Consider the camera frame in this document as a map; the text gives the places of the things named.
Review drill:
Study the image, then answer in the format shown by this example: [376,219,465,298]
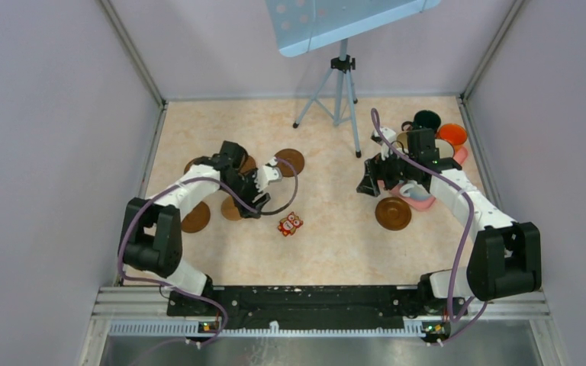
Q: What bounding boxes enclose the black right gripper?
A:
[357,145,417,197]

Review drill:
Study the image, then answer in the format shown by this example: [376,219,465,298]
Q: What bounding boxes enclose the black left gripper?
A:
[221,167,269,218]

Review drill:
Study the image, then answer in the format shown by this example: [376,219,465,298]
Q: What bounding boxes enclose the dark brown ridged coaster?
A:
[240,156,256,175]

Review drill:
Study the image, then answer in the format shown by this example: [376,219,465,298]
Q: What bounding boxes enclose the light brown coaster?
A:
[221,196,242,221]

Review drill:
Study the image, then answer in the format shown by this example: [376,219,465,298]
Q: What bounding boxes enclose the dark brown wooden coaster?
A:
[275,148,305,178]

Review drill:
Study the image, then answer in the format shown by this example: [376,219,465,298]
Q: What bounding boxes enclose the red owl figure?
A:
[278,211,304,237]

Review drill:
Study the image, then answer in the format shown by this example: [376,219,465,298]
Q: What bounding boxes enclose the pink tray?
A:
[388,146,469,211]

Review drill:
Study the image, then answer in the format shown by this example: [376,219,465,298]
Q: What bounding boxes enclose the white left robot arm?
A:
[118,141,282,315]

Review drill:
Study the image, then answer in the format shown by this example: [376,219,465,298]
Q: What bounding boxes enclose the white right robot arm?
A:
[356,127,542,314]

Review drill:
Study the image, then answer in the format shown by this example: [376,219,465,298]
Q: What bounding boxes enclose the beige mug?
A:
[395,131,409,154]

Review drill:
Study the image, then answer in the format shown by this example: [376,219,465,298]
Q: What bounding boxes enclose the cream white mug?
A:
[435,139,456,159]

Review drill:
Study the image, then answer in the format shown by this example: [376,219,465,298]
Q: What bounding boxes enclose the dark green mug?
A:
[401,110,442,133]

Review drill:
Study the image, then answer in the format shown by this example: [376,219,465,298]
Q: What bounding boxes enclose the orange mug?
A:
[436,124,468,153]

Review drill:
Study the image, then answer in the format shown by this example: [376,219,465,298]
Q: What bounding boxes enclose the blue dotted board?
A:
[266,0,440,57]

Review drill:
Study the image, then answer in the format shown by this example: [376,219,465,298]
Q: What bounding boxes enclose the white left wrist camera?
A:
[250,156,283,193]

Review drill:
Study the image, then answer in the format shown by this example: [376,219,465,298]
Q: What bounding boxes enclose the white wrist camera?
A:
[250,156,283,193]
[370,127,398,160]

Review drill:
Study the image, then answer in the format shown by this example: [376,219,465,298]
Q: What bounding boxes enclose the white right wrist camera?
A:
[370,127,398,160]

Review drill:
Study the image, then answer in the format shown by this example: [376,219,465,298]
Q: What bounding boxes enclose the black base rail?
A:
[166,285,446,330]

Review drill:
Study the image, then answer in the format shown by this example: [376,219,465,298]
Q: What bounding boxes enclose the grey cable duct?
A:
[108,319,425,338]

